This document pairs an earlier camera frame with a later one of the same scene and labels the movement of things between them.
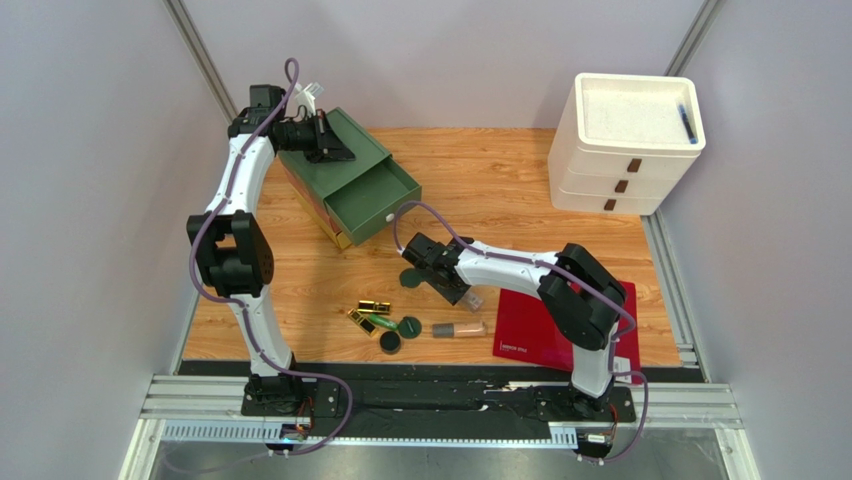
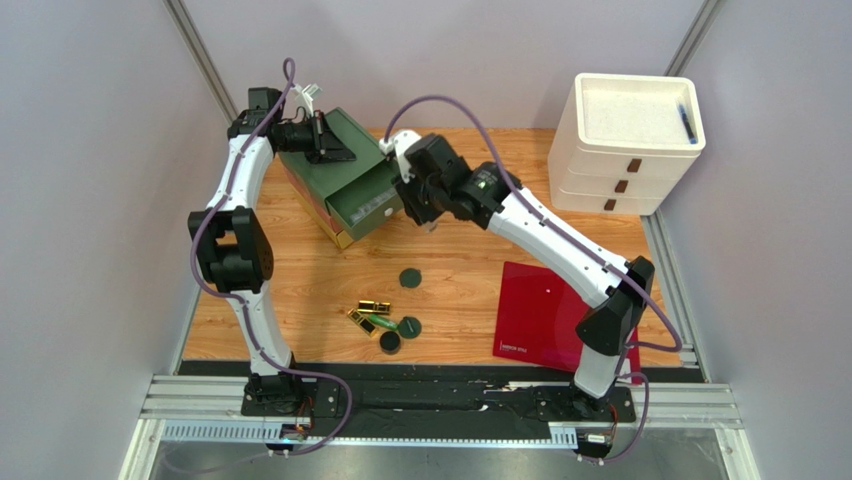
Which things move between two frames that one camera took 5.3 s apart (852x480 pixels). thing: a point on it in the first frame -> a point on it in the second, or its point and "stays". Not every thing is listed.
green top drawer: (361, 194) stays
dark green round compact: (410, 278) stays
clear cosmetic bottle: (472, 301) -> (362, 209)
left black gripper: (327, 147) stays
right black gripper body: (446, 278) -> (413, 202)
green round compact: (409, 327) stays
